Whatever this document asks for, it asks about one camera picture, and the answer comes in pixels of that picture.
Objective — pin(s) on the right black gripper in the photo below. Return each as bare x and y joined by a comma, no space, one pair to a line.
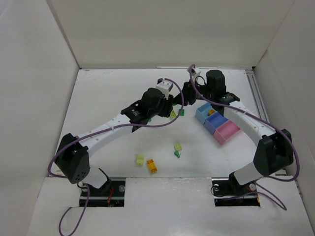
186,91

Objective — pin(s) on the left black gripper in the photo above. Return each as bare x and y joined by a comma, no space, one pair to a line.
169,108

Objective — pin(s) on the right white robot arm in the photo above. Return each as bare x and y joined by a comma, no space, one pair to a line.
273,146

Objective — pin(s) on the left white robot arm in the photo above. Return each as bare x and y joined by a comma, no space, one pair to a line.
74,152

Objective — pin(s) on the lime lego brick upside down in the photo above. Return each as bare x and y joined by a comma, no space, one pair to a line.
173,115

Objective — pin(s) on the blue container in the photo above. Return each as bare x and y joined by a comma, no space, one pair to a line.
202,112

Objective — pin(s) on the green lego brick studs up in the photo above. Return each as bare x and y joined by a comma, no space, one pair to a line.
181,112

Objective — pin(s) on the pink container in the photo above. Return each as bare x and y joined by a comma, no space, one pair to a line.
225,132

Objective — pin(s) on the lime lego brick centre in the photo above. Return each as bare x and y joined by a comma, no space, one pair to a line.
178,147

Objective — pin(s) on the small green lego piece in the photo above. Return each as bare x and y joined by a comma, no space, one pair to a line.
177,154

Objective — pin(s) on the pale yellow lego brick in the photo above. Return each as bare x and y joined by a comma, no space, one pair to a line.
140,159

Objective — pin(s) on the orange long lego brick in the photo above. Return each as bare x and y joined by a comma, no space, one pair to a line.
152,167

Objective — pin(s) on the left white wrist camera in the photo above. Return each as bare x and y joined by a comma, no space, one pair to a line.
164,86

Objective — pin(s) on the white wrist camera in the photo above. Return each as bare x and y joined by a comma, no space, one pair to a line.
164,86
193,71

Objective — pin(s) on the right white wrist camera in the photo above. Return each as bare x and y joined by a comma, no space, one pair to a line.
193,71

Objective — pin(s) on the aluminium rail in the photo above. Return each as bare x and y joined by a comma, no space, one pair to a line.
262,113

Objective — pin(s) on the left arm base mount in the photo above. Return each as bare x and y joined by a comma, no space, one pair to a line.
114,195

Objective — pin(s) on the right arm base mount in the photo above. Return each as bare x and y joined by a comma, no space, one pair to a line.
227,195

